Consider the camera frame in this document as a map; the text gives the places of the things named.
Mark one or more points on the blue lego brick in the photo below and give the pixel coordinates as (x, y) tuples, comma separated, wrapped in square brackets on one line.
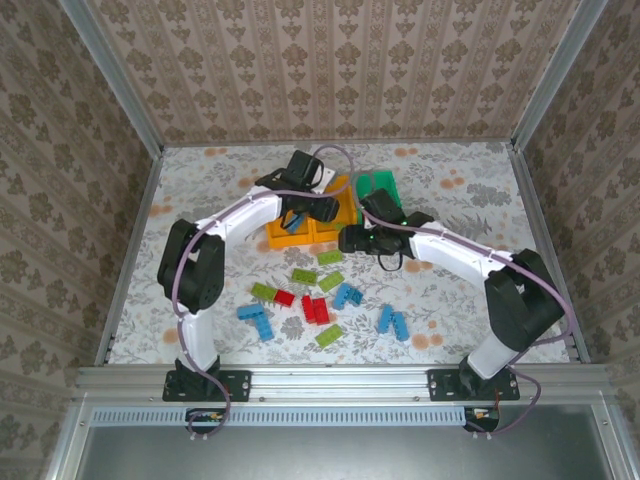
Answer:
[(356, 296), (298, 225), (251, 311), (385, 319), (342, 296), (264, 328), (400, 326)]

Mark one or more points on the orange plastic bin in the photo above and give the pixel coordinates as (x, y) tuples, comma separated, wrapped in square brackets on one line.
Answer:
[(290, 241), (342, 190)]

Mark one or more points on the green plastic bin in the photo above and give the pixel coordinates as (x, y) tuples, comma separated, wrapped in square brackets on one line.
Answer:
[(387, 182)]

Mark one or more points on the red lego brick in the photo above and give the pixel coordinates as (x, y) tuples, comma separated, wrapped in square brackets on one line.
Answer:
[(321, 311), (308, 309), (284, 298)]

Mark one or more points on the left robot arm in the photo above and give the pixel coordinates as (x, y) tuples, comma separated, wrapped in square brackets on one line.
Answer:
[(200, 270)]

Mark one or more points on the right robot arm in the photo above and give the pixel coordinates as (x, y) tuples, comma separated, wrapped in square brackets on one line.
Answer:
[(520, 305)]

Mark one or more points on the aluminium base beam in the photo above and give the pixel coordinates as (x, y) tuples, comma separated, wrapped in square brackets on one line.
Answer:
[(340, 382)]

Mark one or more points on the grey metal sheet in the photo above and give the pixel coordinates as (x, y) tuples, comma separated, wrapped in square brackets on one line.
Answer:
[(325, 455)]

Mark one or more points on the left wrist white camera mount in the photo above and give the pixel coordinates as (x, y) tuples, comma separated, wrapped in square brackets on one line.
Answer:
[(325, 179)]

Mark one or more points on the aluminium side rail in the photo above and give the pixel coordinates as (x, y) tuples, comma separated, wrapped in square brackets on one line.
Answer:
[(531, 200), (138, 225)]

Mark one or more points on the aluminium corner post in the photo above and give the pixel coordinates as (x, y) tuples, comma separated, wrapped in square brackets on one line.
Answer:
[(556, 75), (116, 75)]

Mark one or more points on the aluminium frame profile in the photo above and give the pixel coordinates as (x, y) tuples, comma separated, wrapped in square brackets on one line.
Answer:
[(620, 445), (65, 445)]

